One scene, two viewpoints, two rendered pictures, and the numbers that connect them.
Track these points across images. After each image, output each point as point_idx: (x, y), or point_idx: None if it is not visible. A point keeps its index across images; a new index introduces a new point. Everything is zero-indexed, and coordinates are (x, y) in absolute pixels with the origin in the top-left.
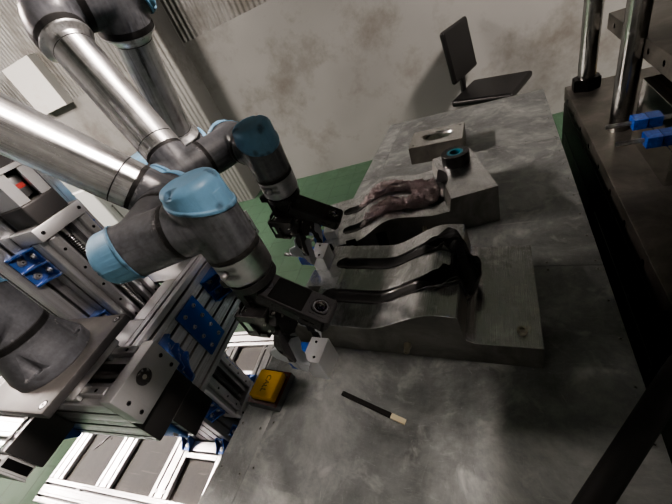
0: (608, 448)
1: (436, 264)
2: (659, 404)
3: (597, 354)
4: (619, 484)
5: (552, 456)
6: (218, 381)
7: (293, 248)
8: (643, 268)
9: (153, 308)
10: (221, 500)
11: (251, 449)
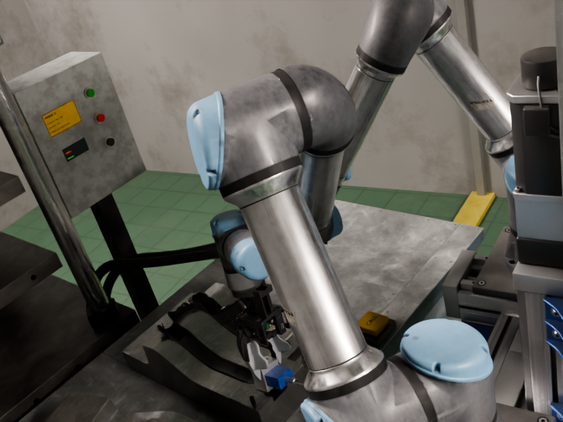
0: (213, 254)
1: (192, 316)
2: (185, 253)
3: (170, 309)
4: None
5: None
6: None
7: (283, 340)
8: (81, 366)
9: (502, 362)
10: (416, 283)
11: (395, 302)
